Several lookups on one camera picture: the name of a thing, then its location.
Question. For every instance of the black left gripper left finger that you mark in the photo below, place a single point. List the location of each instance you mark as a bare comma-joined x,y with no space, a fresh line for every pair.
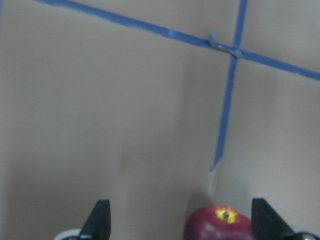
98,224

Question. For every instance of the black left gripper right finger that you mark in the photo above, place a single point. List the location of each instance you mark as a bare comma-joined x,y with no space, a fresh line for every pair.
267,224

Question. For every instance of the dark red apple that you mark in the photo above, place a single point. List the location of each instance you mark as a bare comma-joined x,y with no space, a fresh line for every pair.
218,222

